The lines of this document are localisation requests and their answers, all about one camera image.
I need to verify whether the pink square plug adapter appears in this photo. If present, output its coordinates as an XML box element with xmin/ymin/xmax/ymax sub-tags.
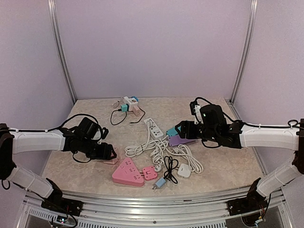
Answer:
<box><xmin>142</xmin><ymin>166</ymin><xmax>158</xmax><ymax>181</ymax></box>

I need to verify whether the teal power strip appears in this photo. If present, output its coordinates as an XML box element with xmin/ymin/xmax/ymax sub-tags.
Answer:
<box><xmin>166</xmin><ymin>125</ymin><xmax>181</xmax><ymax>137</ymax></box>

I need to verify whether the white cube socket adapter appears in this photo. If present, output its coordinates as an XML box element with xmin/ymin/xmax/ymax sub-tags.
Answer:
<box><xmin>126</xmin><ymin>98</ymin><xmax>138</xmax><ymax>108</ymax></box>

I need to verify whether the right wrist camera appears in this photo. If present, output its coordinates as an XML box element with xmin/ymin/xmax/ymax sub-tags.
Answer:
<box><xmin>190</xmin><ymin>101</ymin><xmax>203</xmax><ymax>124</ymax></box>

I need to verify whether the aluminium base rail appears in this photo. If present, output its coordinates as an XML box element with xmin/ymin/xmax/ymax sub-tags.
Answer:
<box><xmin>15</xmin><ymin>187</ymin><xmax>295</xmax><ymax>228</ymax></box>

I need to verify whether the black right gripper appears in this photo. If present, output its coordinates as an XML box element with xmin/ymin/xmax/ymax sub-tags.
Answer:
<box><xmin>175</xmin><ymin>120</ymin><xmax>219</xmax><ymax>142</ymax></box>

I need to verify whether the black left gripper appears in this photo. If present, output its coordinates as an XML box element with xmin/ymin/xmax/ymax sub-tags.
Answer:
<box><xmin>80</xmin><ymin>137</ymin><xmax>116</xmax><ymax>160</ymax></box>

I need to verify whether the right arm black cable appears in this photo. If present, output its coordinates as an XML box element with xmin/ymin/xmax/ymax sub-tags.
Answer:
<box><xmin>194</xmin><ymin>96</ymin><xmax>304</xmax><ymax>214</ymax></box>

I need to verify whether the black coiled cable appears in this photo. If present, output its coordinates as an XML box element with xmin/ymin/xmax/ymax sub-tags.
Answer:
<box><xmin>110</xmin><ymin>108</ymin><xmax>146</xmax><ymax>126</ymax></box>

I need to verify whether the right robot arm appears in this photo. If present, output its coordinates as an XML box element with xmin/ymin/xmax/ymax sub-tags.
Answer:
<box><xmin>175</xmin><ymin>101</ymin><xmax>304</xmax><ymax>211</ymax></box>

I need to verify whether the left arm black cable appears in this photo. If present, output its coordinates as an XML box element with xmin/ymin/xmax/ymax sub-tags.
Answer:
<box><xmin>0</xmin><ymin>114</ymin><xmax>110</xmax><ymax>190</ymax></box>

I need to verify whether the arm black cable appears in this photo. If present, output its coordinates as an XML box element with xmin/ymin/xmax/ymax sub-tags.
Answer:
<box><xmin>0</xmin><ymin>114</ymin><xmax>110</xmax><ymax>190</ymax></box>
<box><xmin>194</xmin><ymin>96</ymin><xmax>304</xmax><ymax>214</ymax></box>

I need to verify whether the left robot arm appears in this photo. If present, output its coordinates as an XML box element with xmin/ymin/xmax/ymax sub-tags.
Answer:
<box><xmin>0</xmin><ymin>115</ymin><xmax>117</xmax><ymax>211</ymax></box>

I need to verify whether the purple power strip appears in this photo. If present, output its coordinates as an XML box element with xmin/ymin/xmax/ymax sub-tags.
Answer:
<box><xmin>168</xmin><ymin>135</ymin><xmax>196</xmax><ymax>147</ymax></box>

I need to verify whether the pink cube socket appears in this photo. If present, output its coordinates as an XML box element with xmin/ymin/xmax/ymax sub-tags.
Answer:
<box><xmin>103</xmin><ymin>147</ymin><xmax>119</xmax><ymax>165</ymax></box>

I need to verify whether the aluminium frame post right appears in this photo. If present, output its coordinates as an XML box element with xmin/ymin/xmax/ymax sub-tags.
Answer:
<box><xmin>229</xmin><ymin>0</ymin><xmax>258</xmax><ymax>106</ymax></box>

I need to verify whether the light blue plug adapter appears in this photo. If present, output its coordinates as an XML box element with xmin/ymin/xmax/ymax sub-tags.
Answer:
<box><xmin>152</xmin><ymin>177</ymin><xmax>167</xmax><ymax>190</ymax></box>

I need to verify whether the white plug adapter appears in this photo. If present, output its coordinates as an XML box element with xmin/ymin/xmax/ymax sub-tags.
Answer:
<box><xmin>177</xmin><ymin>163</ymin><xmax>191</xmax><ymax>178</ymax></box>

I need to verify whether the white charger plug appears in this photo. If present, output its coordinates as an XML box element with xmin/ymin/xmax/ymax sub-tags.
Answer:
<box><xmin>123</xmin><ymin>96</ymin><xmax>129</xmax><ymax>103</ymax></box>

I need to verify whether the pink triangular power strip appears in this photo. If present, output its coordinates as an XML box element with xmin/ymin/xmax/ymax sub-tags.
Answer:
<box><xmin>112</xmin><ymin>157</ymin><xmax>144</xmax><ymax>187</ymax></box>

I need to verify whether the white thick power cord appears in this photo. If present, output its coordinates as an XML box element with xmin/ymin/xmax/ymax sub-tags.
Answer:
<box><xmin>124</xmin><ymin>121</ymin><xmax>204</xmax><ymax>173</ymax></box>

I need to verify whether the teal plug adapter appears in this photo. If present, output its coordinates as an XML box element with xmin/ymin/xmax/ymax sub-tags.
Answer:
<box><xmin>121</xmin><ymin>104</ymin><xmax>129</xmax><ymax>112</ymax></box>

